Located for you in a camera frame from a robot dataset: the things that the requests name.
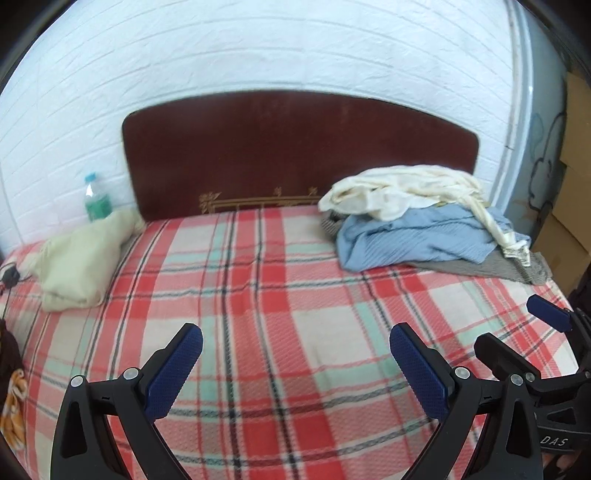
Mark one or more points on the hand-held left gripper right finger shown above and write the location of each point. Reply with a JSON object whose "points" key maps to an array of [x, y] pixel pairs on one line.
{"points": [[420, 369]]}

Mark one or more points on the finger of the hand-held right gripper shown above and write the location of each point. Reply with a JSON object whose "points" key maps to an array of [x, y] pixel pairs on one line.
{"points": [[547, 311], [501, 355]]}

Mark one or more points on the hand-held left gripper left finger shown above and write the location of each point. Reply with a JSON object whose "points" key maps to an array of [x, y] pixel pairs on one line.
{"points": [[175, 369]]}

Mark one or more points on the person's right hand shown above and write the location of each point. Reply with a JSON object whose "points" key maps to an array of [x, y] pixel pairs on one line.
{"points": [[563, 464]]}

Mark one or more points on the grey knit garment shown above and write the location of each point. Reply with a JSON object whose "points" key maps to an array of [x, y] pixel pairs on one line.
{"points": [[508, 267]]}

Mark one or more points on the cardboard box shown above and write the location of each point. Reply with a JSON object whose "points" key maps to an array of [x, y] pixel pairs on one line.
{"points": [[561, 240], [577, 120]]}

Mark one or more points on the light blue knit garment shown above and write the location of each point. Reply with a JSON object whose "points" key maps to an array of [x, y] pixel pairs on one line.
{"points": [[406, 240]]}

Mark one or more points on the red plaid bed sheet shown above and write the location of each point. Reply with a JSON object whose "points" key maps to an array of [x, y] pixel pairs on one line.
{"points": [[277, 286]]}

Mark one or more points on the pale yellow cloth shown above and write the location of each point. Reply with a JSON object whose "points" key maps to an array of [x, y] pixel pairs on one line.
{"points": [[78, 263]]}

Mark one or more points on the cream yellow garment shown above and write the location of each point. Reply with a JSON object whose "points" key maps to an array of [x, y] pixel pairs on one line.
{"points": [[466, 187]]}

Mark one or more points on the dark brown garment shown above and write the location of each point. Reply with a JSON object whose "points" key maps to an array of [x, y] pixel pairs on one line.
{"points": [[8, 346]]}

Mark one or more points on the orange printed garment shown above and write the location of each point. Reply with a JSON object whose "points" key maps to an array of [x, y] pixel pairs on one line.
{"points": [[11, 410]]}

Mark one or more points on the green label water bottle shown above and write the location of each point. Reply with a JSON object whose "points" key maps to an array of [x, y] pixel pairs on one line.
{"points": [[96, 203]]}

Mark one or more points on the black charger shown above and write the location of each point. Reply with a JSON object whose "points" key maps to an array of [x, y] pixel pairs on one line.
{"points": [[9, 274]]}

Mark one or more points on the pale blue panel with drawing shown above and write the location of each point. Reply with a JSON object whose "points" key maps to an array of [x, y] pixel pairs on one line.
{"points": [[540, 92]]}

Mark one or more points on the dark red wooden headboard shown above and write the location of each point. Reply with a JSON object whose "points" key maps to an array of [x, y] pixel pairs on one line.
{"points": [[277, 138]]}

